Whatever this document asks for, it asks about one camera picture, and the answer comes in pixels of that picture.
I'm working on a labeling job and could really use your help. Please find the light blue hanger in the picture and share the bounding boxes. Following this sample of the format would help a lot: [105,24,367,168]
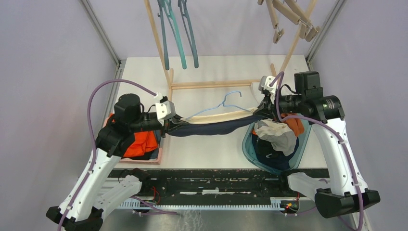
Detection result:
[185,90,251,120]

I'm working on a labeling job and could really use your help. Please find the wooden clothes rack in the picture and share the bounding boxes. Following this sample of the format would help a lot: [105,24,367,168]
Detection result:
[144,0,317,99]

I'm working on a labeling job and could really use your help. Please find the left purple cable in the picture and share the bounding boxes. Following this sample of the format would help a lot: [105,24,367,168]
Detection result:
[56,79,179,231]

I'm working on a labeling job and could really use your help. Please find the white cloth on table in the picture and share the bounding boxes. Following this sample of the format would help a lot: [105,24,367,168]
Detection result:
[251,82,264,103]

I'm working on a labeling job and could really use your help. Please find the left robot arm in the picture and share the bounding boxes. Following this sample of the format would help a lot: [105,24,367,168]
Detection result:
[46,93,176,231]

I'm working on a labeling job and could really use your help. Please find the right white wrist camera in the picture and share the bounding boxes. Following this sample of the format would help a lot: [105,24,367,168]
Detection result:
[258,76,278,101]

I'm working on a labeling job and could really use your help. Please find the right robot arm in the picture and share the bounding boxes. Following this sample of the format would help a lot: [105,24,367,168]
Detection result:
[255,71,381,218]

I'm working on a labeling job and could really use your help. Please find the teal clip hanger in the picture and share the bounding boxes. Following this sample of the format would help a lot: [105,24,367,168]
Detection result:
[178,0,199,68]
[165,0,187,69]
[157,0,170,71]

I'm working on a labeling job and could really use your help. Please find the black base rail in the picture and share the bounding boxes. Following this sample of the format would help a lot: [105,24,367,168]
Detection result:
[106,169,331,206]

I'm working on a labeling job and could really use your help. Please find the teal plastic tub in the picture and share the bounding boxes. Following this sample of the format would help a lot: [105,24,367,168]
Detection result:
[242,120,311,175]

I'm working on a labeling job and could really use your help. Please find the brown orange underwear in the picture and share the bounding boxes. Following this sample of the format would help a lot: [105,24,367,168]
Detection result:
[283,118,305,137]

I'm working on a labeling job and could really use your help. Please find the navy cream-band underwear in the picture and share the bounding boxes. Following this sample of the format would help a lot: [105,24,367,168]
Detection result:
[167,108,264,137]

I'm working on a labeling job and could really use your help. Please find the orange garment in basket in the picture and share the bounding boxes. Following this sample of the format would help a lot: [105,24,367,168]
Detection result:
[122,131,159,160]

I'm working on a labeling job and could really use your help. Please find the pink laundry basket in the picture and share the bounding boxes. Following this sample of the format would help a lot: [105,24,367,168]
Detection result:
[96,113,163,165]

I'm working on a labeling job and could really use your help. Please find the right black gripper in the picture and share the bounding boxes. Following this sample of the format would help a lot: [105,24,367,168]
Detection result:
[254,87,306,121]

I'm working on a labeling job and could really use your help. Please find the white cable duct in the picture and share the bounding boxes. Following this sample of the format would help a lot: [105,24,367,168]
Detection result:
[117,199,297,212]

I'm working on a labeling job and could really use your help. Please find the grey underwear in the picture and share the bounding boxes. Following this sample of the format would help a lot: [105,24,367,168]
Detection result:
[254,119,297,156]

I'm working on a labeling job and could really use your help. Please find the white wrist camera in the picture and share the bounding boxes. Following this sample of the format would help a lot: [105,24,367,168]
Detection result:
[153,92,176,126]
[258,76,278,101]

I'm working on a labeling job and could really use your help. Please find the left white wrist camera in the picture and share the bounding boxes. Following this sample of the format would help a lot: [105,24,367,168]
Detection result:
[153,92,176,126]

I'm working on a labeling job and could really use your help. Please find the wooden clip hangers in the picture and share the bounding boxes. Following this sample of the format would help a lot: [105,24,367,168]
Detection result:
[257,0,320,44]

